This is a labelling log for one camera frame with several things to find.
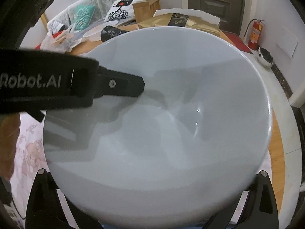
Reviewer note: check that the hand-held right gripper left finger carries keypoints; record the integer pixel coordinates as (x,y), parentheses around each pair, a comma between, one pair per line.
(51,210)

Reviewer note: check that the teal patterned cushion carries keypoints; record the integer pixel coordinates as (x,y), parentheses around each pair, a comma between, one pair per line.
(83,15)

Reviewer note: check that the white tree print cushion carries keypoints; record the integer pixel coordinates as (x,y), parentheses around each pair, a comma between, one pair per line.
(119,10)

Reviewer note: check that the small black white bowl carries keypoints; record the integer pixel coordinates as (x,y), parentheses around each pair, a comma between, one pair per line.
(265,57)

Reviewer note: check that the dark brown door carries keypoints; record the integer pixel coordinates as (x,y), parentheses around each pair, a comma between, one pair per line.
(214,2)

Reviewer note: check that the white plastic bag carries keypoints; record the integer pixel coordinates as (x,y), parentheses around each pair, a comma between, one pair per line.
(59,43)

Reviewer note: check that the white ceramic bowl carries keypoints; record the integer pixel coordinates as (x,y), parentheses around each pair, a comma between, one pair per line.
(166,148)

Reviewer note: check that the flower print cushion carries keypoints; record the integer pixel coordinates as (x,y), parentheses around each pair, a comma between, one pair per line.
(54,26)

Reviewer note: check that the white wall panel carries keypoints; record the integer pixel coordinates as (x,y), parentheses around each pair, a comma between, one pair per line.
(287,41)

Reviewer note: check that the red lid container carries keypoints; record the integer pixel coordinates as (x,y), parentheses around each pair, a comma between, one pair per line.
(58,35)

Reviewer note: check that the white paper sheet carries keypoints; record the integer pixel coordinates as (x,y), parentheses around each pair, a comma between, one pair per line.
(207,16)

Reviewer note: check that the white plastic bowl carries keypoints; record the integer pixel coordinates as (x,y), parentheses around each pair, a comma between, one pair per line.
(94,33)

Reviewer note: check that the grey sofa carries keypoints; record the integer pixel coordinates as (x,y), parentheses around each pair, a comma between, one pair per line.
(91,23)

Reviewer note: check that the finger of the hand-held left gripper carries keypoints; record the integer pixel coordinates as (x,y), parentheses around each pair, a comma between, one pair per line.
(124,84)

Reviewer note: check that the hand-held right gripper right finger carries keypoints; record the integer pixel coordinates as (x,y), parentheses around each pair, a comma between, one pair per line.
(252,219)

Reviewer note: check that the wooden stick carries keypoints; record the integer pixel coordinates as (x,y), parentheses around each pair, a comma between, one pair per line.
(43,20)

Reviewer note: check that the red doormat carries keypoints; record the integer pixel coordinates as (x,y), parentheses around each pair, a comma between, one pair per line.
(238,44)

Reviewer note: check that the gold foil bag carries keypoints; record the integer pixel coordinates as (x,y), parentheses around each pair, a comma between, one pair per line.
(162,22)

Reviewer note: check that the red fire extinguisher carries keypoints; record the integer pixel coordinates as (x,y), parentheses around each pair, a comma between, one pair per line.
(255,35)

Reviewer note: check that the person's left forearm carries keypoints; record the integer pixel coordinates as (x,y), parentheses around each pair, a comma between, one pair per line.
(8,148)

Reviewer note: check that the black pouch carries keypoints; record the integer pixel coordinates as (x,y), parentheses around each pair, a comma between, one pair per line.
(110,33)

